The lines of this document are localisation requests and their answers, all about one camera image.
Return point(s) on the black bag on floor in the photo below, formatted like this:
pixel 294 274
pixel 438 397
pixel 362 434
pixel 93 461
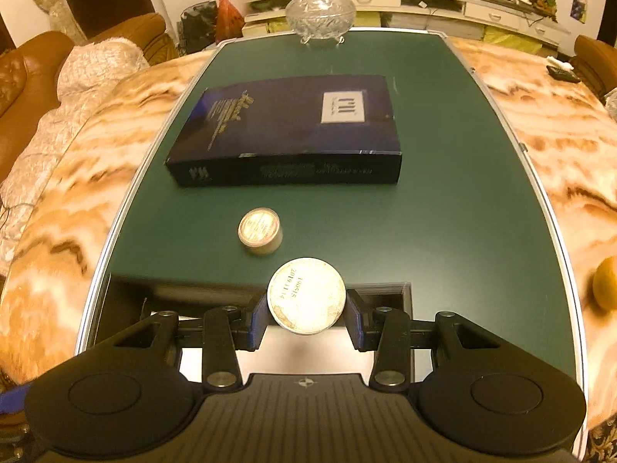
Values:
pixel 197 27

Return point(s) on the small round white jar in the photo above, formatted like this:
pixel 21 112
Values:
pixel 260 231

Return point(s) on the brown leather armchair right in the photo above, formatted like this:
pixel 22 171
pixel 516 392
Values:
pixel 595 62

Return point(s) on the white lace sofa cover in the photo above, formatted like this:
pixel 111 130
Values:
pixel 88 76

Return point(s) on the orange red plastic bag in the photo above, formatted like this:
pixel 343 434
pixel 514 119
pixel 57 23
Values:
pixel 229 22

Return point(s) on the green table mat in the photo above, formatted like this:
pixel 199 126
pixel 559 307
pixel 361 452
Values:
pixel 467 228

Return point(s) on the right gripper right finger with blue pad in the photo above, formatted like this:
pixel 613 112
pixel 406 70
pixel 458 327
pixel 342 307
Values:
pixel 392 335

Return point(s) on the white TV cabinet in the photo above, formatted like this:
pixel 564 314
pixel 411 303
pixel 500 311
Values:
pixel 468 19

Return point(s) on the black open tray box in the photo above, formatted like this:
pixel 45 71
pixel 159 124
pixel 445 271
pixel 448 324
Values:
pixel 262 346

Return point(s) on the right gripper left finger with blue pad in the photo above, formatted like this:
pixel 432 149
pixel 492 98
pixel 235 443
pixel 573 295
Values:
pixel 219 334

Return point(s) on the crystal glass lidded bowl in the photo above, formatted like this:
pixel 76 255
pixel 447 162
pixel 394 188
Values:
pixel 320 20

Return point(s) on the black remote control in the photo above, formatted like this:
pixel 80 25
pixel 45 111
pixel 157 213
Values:
pixel 562 74

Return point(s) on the orange fruit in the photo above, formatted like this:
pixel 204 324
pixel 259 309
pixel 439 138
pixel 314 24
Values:
pixel 604 284

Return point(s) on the brown leather sofa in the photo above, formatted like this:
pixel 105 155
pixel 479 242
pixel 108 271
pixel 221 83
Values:
pixel 29 76

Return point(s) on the dark blue gift box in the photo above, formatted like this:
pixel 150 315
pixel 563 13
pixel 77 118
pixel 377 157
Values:
pixel 327 129

